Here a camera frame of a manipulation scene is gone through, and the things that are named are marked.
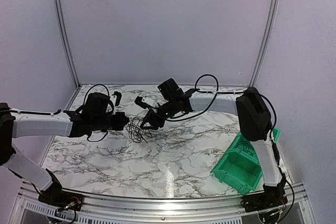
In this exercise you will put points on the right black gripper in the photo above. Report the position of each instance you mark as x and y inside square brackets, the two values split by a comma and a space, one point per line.
[154, 119]

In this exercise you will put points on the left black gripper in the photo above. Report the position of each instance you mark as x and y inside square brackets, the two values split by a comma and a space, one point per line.
[119, 125]

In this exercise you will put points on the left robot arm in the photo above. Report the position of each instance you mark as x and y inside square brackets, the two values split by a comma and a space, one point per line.
[97, 113]

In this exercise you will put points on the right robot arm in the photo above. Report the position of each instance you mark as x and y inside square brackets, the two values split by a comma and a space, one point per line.
[257, 120]

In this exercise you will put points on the green three-compartment bin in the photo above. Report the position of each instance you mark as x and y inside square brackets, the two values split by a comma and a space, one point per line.
[244, 163]

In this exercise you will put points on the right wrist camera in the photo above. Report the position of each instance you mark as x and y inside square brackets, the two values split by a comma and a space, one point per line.
[146, 103]

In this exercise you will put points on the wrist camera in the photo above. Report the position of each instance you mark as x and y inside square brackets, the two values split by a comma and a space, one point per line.
[146, 103]
[114, 102]

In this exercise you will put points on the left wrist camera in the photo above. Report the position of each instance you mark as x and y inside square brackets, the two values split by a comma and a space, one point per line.
[114, 102]

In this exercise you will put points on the front aluminium rail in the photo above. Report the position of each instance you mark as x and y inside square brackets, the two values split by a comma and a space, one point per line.
[110, 209]

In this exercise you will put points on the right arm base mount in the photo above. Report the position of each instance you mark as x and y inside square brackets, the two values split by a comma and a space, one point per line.
[270, 197]

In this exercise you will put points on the left aluminium frame post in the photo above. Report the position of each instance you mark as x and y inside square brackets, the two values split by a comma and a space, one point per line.
[66, 44]

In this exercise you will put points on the aluminium frame post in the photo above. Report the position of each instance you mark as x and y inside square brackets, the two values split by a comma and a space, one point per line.
[264, 42]
[66, 44]

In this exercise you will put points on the right aluminium frame post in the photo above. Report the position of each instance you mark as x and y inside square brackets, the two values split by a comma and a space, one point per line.
[264, 42]

